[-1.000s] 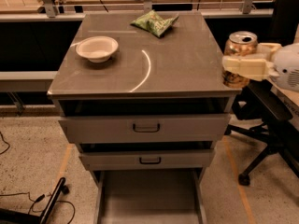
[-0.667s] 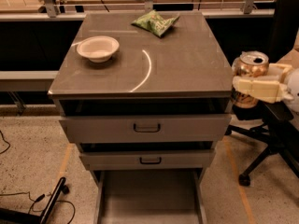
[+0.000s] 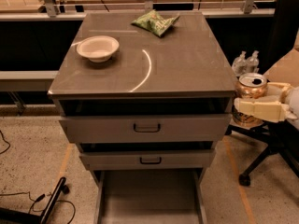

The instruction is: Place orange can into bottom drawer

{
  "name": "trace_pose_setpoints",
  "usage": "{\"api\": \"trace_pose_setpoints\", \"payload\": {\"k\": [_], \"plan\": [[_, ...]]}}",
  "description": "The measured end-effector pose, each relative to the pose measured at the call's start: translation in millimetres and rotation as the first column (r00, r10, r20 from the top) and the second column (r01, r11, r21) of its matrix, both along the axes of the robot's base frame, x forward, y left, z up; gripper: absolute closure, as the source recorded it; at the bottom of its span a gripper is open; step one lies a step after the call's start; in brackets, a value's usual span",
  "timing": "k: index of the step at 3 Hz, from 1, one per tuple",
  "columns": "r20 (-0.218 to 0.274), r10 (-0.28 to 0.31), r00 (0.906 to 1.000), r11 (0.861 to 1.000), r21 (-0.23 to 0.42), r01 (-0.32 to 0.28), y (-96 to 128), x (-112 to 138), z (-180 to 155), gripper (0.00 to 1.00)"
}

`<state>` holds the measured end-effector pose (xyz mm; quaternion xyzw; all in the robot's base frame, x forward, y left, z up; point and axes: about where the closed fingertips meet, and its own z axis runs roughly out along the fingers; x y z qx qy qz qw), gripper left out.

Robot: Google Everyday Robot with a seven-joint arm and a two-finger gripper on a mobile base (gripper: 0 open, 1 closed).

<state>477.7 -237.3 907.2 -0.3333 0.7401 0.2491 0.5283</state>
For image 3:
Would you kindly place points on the open grey bottom drawer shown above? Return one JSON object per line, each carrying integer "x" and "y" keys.
{"x": 171, "y": 196}

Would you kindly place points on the orange soda can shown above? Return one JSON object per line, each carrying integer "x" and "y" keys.
{"x": 249, "y": 85}

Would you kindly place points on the black office chair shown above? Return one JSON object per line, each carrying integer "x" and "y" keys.
{"x": 281, "y": 137}

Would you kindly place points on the grey drawer cabinet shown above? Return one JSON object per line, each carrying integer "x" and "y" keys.
{"x": 182, "y": 73}

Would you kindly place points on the white bowl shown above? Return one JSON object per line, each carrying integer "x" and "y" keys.
{"x": 98, "y": 49}

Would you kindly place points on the green chip bag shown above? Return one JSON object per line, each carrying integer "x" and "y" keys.
{"x": 155, "y": 23}

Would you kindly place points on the grey middle drawer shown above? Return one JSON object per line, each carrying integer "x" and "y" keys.
{"x": 133, "y": 160}

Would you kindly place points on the clear sanitizer bottle right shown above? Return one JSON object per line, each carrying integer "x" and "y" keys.
{"x": 252, "y": 62}

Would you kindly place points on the grey top drawer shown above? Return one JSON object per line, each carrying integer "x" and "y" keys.
{"x": 145, "y": 129}

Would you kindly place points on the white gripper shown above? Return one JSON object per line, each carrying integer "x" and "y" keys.
{"x": 293, "y": 101}

